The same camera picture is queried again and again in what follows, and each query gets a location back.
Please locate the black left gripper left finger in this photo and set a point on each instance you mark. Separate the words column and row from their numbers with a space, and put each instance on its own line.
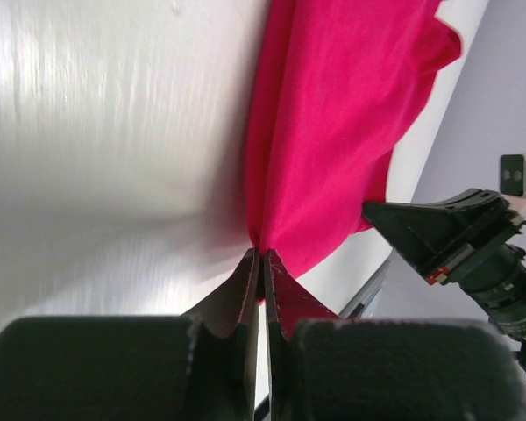
column 196, row 366

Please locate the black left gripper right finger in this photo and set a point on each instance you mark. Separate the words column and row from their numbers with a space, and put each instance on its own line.
column 323, row 367

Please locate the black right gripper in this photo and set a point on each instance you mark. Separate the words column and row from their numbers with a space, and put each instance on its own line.
column 463, row 240

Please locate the magenta pink t shirt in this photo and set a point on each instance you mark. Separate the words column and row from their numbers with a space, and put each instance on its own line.
column 337, row 85

